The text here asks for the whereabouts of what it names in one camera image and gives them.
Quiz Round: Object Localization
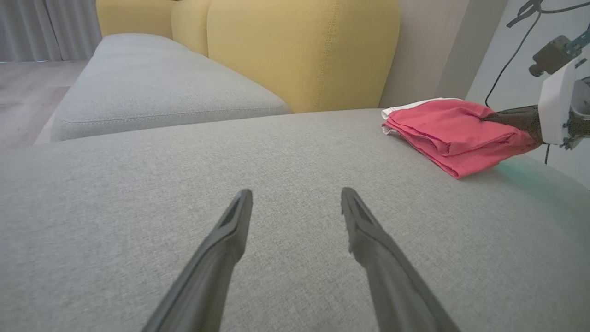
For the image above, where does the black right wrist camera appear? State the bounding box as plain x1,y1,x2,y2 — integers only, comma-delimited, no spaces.
529,35,581,77

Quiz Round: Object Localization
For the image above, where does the large grey sofa seat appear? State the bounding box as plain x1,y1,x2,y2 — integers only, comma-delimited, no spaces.
0,108,590,332

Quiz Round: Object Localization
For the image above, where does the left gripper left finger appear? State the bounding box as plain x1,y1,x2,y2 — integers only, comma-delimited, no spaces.
141,189,254,332

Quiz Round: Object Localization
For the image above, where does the big yellow sofa back cushion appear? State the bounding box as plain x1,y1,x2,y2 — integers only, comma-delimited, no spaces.
206,0,401,114

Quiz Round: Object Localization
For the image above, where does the grey sofa seat cushion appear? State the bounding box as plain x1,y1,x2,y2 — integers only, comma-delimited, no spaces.
51,33,292,142

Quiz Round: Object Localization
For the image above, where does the red white jersey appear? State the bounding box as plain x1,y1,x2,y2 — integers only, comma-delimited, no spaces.
381,97,542,179

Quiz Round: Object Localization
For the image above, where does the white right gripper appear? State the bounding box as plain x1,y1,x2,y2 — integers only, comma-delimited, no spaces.
482,46,590,150

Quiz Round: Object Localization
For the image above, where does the grey curtain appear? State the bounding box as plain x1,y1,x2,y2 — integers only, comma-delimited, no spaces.
0,0,103,63

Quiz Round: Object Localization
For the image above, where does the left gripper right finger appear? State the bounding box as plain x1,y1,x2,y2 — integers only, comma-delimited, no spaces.
340,187,461,332

